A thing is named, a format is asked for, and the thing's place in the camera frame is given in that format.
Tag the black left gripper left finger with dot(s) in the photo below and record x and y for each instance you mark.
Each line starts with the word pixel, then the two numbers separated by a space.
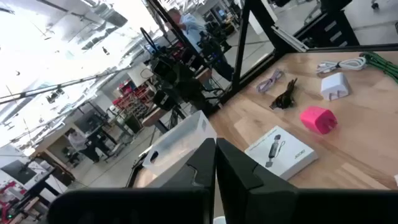
pixel 199 174

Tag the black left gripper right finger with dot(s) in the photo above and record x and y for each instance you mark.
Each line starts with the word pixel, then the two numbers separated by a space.
pixel 242 186

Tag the white wall charger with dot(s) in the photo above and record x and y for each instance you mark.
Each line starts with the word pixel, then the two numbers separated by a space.
pixel 334 85

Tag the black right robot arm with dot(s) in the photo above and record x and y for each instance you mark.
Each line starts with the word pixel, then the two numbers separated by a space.
pixel 183 81

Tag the white plastic bin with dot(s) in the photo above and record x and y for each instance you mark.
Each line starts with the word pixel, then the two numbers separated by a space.
pixel 180 140

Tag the red parts shelf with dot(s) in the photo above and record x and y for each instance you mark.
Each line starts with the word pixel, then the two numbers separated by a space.
pixel 130 96

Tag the person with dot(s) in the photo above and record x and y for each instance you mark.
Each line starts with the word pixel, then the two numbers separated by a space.
pixel 79 143
pixel 191 28

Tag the black drawer cabinet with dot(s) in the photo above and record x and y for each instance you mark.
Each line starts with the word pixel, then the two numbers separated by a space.
pixel 329 31

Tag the black aluminium table frame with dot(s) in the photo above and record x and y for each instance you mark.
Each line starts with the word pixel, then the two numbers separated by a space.
pixel 241 46

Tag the silver aluminium bracket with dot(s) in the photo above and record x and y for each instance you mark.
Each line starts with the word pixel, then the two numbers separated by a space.
pixel 289 39

